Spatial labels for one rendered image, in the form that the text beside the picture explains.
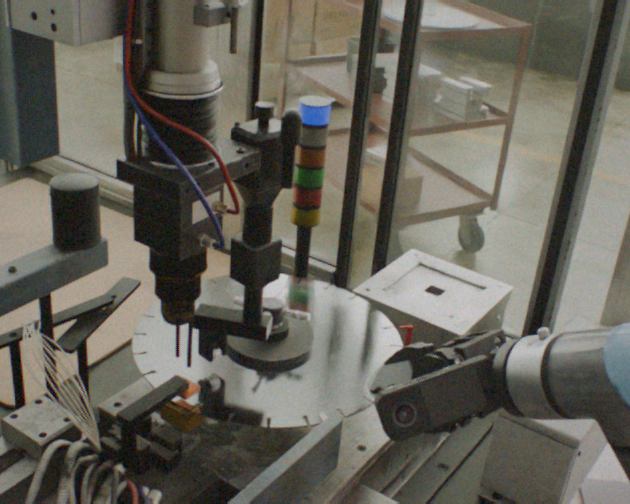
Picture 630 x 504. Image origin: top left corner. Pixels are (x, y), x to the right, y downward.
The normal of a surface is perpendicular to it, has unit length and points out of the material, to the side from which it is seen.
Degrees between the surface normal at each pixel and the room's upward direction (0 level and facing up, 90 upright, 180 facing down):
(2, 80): 90
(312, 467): 90
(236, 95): 90
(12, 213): 0
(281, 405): 0
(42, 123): 90
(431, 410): 61
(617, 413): 104
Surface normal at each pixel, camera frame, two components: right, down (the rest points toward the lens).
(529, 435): -0.57, 0.35
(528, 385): -0.78, 0.17
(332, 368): 0.08, -0.88
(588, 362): -0.79, -0.34
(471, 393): 0.08, -0.02
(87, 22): 0.82, 0.33
